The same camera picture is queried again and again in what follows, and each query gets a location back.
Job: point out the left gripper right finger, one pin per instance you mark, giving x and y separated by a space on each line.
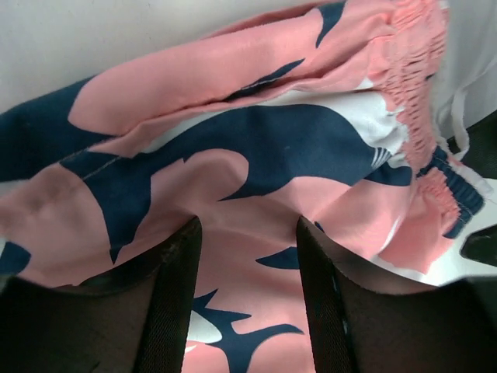
363 318

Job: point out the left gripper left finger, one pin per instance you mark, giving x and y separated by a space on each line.
133 318

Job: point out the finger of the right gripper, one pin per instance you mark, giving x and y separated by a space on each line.
481 246

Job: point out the pink shark print shorts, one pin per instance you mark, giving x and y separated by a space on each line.
318 111

